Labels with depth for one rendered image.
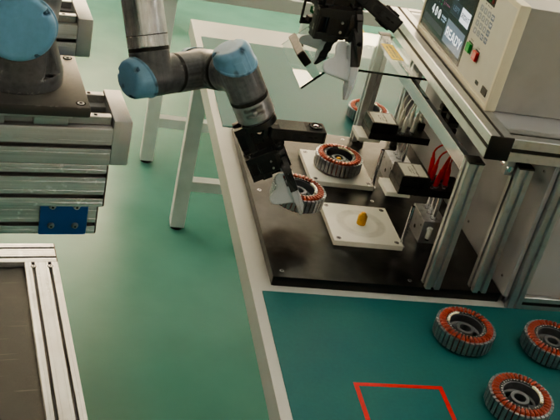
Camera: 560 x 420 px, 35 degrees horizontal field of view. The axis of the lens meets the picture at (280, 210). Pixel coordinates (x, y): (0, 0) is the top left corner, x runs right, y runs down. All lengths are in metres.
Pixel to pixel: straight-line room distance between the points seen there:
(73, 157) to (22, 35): 0.33
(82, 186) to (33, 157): 0.11
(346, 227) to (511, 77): 0.46
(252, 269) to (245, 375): 0.95
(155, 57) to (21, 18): 0.34
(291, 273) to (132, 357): 1.02
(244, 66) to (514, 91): 0.50
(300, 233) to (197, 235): 1.39
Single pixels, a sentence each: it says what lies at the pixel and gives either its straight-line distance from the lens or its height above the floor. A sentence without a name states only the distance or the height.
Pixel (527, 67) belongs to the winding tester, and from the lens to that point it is 1.71.
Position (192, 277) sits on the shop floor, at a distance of 2.97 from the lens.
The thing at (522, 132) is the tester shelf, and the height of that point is 1.12.
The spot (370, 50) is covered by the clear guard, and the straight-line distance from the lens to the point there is 2.02.
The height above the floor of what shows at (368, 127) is 0.90.
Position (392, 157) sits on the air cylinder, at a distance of 2.12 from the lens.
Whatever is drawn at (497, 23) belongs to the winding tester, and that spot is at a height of 1.26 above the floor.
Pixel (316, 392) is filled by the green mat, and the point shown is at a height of 0.75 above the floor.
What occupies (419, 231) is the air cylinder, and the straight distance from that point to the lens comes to 1.91.
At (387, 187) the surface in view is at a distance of 1.85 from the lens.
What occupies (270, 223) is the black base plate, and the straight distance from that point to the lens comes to 1.84.
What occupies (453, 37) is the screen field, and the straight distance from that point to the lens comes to 1.90.
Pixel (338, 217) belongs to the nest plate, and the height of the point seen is 0.78.
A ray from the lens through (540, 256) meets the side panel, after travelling 1.80.
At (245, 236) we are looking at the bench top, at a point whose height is 0.75.
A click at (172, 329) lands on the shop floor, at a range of 2.74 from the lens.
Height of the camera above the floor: 1.70
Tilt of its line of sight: 30 degrees down
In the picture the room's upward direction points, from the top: 14 degrees clockwise
